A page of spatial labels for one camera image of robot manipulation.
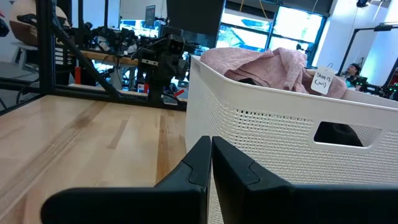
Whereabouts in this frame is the white perforated laundry basket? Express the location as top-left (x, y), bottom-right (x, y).
top-left (185, 55), bottom-right (398, 224)

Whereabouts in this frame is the black metal stand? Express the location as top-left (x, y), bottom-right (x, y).
top-left (337, 23), bottom-right (398, 77)

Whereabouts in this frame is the person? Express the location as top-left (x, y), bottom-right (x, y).
top-left (340, 63), bottom-right (363, 90)

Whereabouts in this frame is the black aluminium table frame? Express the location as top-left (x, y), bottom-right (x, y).
top-left (0, 0), bottom-right (187, 116)

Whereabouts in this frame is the large black panel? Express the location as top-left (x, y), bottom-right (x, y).
top-left (166, 0), bottom-right (225, 35)

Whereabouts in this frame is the black lab equipment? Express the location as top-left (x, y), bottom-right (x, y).
top-left (83, 21), bottom-right (140, 54)

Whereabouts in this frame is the pink linen shirt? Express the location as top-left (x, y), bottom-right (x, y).
top-left (199, 47), bottom-right (348, 100)

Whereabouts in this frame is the white handwritten paper tag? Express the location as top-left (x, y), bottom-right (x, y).
top-left (310, 65), bottom-right (336, 95)

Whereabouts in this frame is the small upright monitor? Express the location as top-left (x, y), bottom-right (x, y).
top-left (144, 4), bottom-right (157, 27)

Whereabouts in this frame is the red cylinder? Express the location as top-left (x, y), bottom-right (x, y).
top-left (73, 65), bottom-right (82, 85)

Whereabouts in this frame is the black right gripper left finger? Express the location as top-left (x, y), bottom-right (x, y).
top-left (40, 136), bottom-right (213, 224)

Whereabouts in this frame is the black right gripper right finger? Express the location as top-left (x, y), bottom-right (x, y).
top-left (212, 136), bottom-right (398, 224)

